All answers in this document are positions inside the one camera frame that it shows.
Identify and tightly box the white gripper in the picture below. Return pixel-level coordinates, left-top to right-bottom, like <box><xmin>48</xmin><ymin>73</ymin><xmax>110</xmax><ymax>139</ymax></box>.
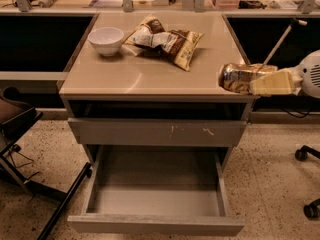
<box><xmin>250</xmin><ymin>50</ymin><xmax>320</xmax><ymax>99</ymax></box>

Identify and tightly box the crushed orange soda can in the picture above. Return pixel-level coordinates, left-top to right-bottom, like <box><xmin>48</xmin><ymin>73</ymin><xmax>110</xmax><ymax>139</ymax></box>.
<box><xmin>218</xmin><ymin>63</ymin><xmax>278</xmax><ymax>94</ymax></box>

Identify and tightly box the grey drawer cabinet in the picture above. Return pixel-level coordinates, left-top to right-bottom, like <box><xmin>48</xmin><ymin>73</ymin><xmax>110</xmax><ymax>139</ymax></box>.
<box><xmin>60</xmin><ymin>11</ymin><xmax>254</xmax><ymax>163</ymax></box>

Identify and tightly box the open grey lower drawer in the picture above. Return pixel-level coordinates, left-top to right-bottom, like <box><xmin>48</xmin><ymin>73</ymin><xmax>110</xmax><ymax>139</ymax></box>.
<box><xmin>68</xmin><ymin>146</ymin><xmax>244</xmax><ymax>236</ymax></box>

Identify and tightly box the grey closed drawer front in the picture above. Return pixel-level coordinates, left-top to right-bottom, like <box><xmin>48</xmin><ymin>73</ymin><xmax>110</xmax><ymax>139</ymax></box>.
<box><xmin>68</xmin><ymin>118</ymin><xmax>246</xmax><ymax>147</ymax></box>

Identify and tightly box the black chair wheel base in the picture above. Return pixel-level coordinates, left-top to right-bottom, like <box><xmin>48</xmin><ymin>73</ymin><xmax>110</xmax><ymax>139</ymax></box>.
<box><xmin>294</xmin><ymin>144</ymin><xmax>320</xmax><ymax>219</ymax></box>

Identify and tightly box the brown chip bag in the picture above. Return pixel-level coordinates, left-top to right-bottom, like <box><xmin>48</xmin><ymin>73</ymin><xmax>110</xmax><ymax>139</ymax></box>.
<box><xmin>124</xmin><ymin>15</ymin><xmax>203</xmax><ymax>71</ymax></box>

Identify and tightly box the white ceramic bowl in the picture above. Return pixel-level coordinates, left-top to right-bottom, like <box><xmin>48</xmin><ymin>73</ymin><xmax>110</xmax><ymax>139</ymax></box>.
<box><xmin>88</xmin><ymin>27</ymin><xmax>124</xmax><ymax>56</ymax></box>

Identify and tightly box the black office chair left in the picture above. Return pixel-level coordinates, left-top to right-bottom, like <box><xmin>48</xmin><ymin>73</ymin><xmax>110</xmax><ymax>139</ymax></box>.
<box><xmin>0</xmin><ymin>86</ymin><xmax>93</xmax><ymax>240</ymax></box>

